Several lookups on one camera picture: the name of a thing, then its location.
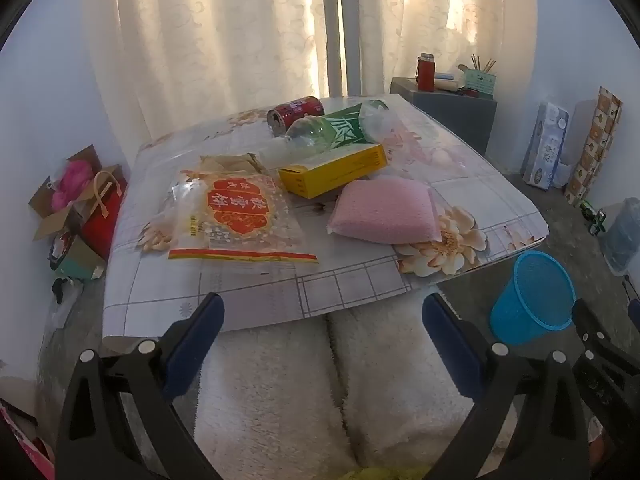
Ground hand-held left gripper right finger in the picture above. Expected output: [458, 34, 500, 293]
[421, 292, 591, 480]

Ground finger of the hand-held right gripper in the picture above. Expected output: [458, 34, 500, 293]
[571, 299, 640, 356]

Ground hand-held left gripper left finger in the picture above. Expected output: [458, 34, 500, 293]
[55, 291, 226, 480]

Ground blue plastic mesh basket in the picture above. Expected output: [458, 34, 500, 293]
[489, 251, 577, 346]

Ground clear snack bag red label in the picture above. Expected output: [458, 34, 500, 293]
[159, 172, 320, 265]

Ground pink printed plastic packet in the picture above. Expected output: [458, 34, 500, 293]
[326, 175, 448, 246]

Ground yellow white medicine box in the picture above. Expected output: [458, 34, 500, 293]
[277, 143, 390, 200]

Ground clear bottle with green label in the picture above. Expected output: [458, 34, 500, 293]
[259, 99, 401, 167]

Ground red drink can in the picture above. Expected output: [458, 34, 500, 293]
[266, 96, 326, 138]

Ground person's white fleece pants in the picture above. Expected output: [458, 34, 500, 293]
[192, 300, 521, 476]

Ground clear water jug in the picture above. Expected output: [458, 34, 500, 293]
[599, 197, 640, 276]

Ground table with floral cloth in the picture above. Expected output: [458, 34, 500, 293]
[101, 92, 551, 339]

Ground yellow green garment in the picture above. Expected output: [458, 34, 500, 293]
[345, 466, 441, 480]

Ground small teal brown carton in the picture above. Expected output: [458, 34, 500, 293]
[50, 232, 107, 282]

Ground white plastic bag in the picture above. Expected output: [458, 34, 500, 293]
[556, 152, 583, 191]

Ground red gift bag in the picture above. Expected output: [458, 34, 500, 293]
[80, 170, 128, 261]

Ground patterned floor mat roll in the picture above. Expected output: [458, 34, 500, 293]
[564, 86, 624, 206]

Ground toilet paper pack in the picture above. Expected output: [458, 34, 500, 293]
[521, 101, 572, 190]

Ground pink printed bag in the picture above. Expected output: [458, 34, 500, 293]
[0, 400, 57, 480]

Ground brown cardboard box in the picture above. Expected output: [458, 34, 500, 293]
[27, 144, 126, 243]

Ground pink cloth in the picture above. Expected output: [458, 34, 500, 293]
[50, 159, 102, 211]

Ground grey cabinet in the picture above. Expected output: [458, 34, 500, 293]
[390, 77, 498, 157]

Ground green chopstick holder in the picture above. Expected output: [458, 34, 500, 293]
[462, 69, 497, 98]

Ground red thermos bottle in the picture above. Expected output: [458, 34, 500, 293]
[416, 52, 436, 92]

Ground cream patterned curtain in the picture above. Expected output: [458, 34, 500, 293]
[350, 0, 543, 98]
[82, 0, 331, 148]

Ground grey window post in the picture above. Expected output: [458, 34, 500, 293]
[320, 0, 362, 98]

